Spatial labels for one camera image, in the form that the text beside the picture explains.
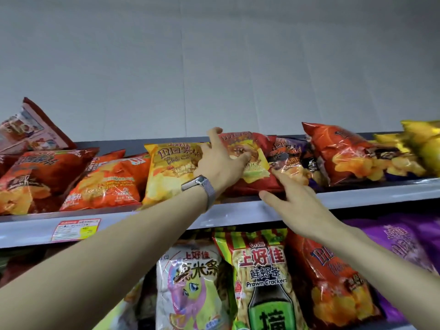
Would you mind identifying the red yellow price tag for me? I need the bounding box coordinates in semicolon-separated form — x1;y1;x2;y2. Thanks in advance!
51;219;101;242

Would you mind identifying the large orange tomato chip bag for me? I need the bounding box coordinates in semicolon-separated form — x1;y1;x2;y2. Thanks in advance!
286;230;383;330

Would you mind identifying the person's right forearm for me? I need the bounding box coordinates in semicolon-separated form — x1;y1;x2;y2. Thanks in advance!
323;223;440;330

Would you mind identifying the person's right hand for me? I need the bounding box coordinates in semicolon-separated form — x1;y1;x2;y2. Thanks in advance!
258;168;344;243

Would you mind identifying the person's left forearm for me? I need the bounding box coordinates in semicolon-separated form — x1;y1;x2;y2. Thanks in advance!
0;188;209;330

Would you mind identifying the orange chicken flavour chip bag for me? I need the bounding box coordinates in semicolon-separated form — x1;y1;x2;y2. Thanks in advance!
60;153;152;212

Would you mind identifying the person's left hand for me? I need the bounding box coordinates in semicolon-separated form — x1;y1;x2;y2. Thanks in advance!
198;126;252;195

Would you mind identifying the huge purple yellow snack bag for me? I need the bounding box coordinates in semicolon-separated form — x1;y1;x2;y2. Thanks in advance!
343;214;440;324

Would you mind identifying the green prawn cracker bag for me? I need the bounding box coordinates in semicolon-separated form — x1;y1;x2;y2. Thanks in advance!
212;228;309;330

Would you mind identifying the grey store shelving unit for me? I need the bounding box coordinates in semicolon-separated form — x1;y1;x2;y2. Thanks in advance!
0;132;440;330

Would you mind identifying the red white pouch snack bag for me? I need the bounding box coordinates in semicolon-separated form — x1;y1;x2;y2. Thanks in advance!
0;97;77;155

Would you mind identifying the smartwatch with grey band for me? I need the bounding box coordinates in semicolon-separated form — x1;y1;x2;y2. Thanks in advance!
181;175;216;212

